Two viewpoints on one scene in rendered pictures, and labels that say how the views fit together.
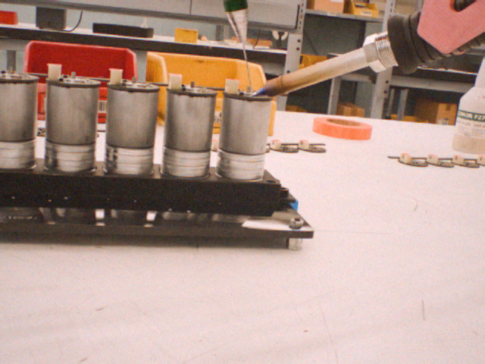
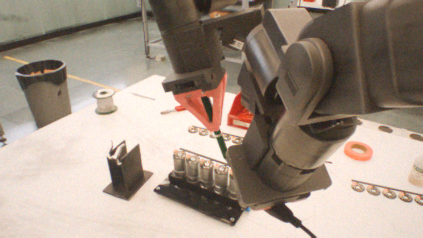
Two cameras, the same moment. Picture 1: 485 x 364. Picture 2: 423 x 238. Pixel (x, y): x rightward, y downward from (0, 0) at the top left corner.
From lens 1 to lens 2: 0.38 m
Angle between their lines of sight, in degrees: 43
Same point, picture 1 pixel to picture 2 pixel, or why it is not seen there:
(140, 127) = (205, 177)
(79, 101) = (191, 167)
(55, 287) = (164, 218)
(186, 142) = (217, 184)
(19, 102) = (178, 163)
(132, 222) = (192, 204)
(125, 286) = (177, 223)
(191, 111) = (217, 177)
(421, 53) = not seen: hidden behind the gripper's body
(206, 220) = (211, 209)
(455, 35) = not seen: hidden behind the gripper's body
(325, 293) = not seen: outside the picture
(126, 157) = (202, 182)
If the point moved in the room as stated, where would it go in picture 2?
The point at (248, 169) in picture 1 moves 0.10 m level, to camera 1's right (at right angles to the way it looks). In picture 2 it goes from (233, 196) to (285, 228)
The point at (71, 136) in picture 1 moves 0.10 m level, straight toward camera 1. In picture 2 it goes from (190, 174) to (156, 211)
